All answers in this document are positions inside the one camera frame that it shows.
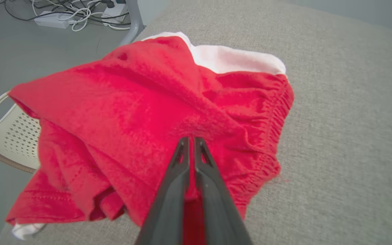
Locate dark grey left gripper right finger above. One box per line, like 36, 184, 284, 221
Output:
195, 137, 253, 245

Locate grey metal frame leg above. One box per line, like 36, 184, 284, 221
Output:
118, 0, 145, 46

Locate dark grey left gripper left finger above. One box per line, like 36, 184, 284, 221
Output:
135, 136, 191, 245

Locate red shorts white stripes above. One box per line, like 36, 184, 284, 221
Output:
5, 31, 295, 245

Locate white power adapter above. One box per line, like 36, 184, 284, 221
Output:
101, 3, 130, 20

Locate white perforated laundry basket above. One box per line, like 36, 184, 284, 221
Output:
0, 91, 42, 174

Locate white power strip with cables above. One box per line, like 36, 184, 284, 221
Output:
0, 0, 131, 27

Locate white coiled cable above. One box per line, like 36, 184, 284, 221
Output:
29, 0, 96, 32

